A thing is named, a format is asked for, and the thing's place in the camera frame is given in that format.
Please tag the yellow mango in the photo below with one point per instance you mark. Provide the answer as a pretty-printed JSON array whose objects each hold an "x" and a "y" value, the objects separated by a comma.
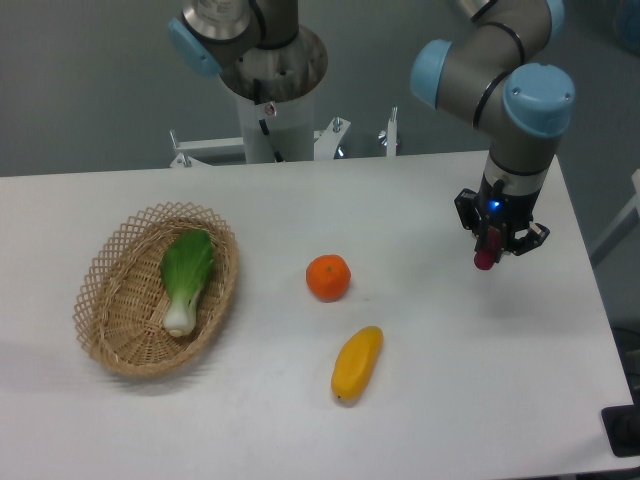
[{"x": 356, "y": 362}]

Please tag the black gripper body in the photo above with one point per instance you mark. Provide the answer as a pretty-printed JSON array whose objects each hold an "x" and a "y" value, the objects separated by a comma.
[{"x": 506, "y": 202}]

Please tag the orange mandarin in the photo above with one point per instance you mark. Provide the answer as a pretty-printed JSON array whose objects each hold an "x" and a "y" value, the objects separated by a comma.
[{"x": 328, "y": 277}]

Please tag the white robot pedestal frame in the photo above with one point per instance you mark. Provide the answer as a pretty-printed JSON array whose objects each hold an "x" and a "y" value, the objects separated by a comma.
[{"x": 282, "y": 132}]

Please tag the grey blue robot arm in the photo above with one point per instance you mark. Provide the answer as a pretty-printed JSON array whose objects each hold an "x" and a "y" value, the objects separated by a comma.
[{"x": 272, "y": 65}]

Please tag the black device at table edge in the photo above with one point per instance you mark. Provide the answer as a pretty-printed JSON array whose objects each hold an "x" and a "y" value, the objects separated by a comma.
[{"x": 622, "y": 428}]

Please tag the green bok choy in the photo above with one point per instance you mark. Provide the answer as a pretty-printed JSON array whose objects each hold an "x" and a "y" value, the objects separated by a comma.
[{"x": 185, "y": 269}]

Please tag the white furniture at right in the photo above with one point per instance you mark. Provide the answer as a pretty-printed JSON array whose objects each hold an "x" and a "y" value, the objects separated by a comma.
[{"x": 618, "y": 228}]

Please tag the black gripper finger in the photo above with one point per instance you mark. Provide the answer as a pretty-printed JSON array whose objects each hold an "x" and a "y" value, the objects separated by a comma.
[
  {"x": 466, "y": 207},
  {"x": 536, "y": 234}
]

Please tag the woven wicker basket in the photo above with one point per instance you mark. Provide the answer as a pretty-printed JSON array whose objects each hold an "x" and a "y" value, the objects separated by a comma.
[{"x": 120, "y": 307}]

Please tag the red sweet potato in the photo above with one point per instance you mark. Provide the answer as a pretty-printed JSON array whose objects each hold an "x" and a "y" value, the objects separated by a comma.
[{"x": 489, "y": 250}]

